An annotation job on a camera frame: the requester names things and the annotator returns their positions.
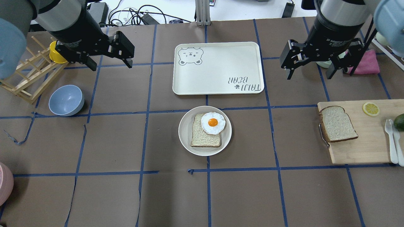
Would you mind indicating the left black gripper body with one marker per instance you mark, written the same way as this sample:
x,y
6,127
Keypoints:
x,y
79,35

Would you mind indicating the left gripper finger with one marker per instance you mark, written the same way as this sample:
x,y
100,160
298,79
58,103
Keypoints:
x,y
121,48
75,57

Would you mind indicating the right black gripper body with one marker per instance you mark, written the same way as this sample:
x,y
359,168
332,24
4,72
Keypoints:
x,y
329,35

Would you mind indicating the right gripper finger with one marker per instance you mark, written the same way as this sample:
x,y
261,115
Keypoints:
x,y
293,57
352,58

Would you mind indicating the bread slice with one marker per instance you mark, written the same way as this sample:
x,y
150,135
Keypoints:
x,y
200,138
336,125

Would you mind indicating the white round plate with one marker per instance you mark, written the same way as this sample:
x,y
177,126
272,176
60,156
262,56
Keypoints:
x,y
185,131

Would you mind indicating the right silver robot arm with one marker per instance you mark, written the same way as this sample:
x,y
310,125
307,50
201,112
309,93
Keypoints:
x,y
377,16

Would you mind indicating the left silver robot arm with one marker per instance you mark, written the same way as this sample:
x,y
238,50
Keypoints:
x,y
16,16

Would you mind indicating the yellow cup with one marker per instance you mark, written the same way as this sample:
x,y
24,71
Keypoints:
x,y
54,55

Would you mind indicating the pink cloth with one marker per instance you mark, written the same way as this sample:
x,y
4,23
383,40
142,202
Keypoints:
x,y
368,64

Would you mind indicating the light green bowl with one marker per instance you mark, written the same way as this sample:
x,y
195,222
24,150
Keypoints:
x,y
326,64

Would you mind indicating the black power adapter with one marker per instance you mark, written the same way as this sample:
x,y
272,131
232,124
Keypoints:
x,y
98,11

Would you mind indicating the wooden dish rack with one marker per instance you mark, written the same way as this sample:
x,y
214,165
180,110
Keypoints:
x,y
34,74

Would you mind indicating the blue bowl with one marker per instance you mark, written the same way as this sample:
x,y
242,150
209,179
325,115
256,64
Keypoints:
x,y
66,101

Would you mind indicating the lemon slice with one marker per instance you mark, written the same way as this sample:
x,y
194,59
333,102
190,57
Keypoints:
x,y
371,109

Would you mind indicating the wooden cutting board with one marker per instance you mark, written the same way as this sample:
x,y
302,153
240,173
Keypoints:
x,y
372,144

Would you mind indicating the white plastic fork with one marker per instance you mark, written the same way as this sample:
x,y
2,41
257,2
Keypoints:
x,y
392,148

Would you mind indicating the avocado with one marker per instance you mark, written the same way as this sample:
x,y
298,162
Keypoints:
x,y
399,122

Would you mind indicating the cream bear tray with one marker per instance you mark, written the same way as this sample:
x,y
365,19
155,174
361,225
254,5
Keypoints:
x,y
217,69

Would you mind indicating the white plastic knife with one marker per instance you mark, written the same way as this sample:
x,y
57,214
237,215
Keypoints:
x,y
396,136

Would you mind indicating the fried egg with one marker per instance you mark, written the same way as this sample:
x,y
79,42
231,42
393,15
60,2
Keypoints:
x,y
213,123

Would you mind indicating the pink bowl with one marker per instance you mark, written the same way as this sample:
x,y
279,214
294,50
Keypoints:
x,y
6,183

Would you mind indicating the aluminium frame post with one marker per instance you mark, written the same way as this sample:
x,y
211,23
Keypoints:
x,y
203,12

